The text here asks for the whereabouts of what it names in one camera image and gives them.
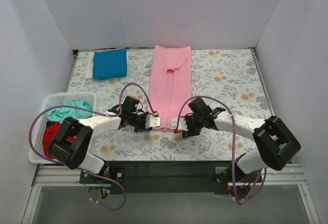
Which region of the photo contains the purple cable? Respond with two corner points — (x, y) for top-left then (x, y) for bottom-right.
(28, 83), (158, 211)
(175, 95), (267, 206)

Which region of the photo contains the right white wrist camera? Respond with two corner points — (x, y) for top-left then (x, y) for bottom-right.
(170, 117), (188, 131)

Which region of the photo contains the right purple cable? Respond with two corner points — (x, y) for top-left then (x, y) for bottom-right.
(175, 95), (267, 206)

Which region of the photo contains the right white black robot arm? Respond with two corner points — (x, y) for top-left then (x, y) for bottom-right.
(175, 96), (301, 182)

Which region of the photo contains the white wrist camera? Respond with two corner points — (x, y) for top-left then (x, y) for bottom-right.
(145, 112), (161, 129)
(170, 117), (188, 131)

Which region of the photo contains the teal t shirt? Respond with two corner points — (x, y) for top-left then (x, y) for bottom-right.
(47, 99), (93, 123)

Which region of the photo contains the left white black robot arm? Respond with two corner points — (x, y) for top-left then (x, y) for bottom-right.
(47, 96), (160, 183)

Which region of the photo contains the pink t shirt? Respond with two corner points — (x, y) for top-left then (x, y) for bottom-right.
(148, 45), (192, 131)

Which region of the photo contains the red t shirt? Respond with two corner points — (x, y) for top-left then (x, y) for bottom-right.
(43, 121), (60, 159)

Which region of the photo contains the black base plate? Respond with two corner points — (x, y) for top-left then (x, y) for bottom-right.
(108, 161), (233, 195)

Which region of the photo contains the folded blue t shirt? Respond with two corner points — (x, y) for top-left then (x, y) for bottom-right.
(93, 49), (128, 80)

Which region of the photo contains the aluminium frame rail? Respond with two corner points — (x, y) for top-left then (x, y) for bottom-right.
(32, 165), (81, 187)

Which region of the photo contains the white plastic laundry basket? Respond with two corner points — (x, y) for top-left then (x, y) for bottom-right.
(28, 92), (97, 165)

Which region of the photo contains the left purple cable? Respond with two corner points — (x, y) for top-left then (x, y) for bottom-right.
(28, 83), (158, 211)

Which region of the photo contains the floral table cloth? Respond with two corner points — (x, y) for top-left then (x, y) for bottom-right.
(68, 49), (272, 160)

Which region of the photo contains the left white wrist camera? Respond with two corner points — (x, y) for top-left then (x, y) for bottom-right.
(145, 112), (161, 129)

